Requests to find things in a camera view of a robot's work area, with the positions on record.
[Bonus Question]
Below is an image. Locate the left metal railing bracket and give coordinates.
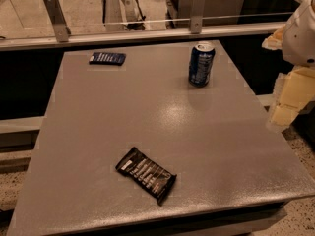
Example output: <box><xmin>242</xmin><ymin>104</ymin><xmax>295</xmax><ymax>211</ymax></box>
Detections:
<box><xmin>43</xmin><ymin>0</ymin><xmax>71</xmax><ymax>42</ymax></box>

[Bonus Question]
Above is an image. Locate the blue blueberry rxbar wrapper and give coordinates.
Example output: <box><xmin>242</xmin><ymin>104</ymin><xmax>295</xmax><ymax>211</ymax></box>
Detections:
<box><xmin>89</xmin><ymin>52</ymin><xmax>126</xmax><ymax>66</ymax></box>

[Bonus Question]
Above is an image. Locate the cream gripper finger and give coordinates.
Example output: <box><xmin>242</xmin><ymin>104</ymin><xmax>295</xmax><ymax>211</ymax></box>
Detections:
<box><xmin>262</xmin><ymin>26</ymin><xmax>284</xmax><ymax>50</ymax></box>
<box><xmin>268</xmin><ymin>105</ymin><xmax>299</xmax><ymax>128</ymax></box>

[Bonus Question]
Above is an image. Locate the metal railing bracket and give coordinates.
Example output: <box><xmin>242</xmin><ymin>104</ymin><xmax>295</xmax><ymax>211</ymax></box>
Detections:
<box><xmin>190</xmin><ymin>0</ymin><xmax>205</xmax><ymax>34</ymax></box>
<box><xmin>43</xmin><ymin>0</ymin><xmax>71</xmax><ymax>42</ymax></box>

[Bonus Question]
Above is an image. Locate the black chocolate rxbar wrapper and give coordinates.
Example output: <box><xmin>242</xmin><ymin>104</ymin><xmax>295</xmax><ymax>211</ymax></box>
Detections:
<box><xmin>115</xmin><ymin>147</ymin><xmax>176</xmax><ymax>206</ymax></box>

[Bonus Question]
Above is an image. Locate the right metal railing bracket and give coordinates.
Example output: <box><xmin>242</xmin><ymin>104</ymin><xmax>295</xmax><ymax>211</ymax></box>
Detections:
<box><xmin>190</xmin><ymin>0</ymin><xmax>205</xmax><ymax>34</ymax></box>

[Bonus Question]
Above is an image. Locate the blue soda can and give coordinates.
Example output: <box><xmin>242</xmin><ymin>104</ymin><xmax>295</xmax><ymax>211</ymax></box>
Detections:
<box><xmin>189</xmin><ymin>41</ymin><xmax>216</xmax><ymax>87</ymax></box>

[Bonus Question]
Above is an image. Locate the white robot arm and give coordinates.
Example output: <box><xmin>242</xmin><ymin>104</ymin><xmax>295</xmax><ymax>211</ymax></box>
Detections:
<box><xmin>262</xmin><ymin>0</ymin><xmax>315</xmax><ymax>132</ymax></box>

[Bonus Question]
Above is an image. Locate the horizontal metal railing beam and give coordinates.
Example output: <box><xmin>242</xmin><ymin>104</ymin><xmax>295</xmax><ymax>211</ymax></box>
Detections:
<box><xmin>0</xmin><ymin>22</ymin><xmax>284</xmax><ymax>51</ymax></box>

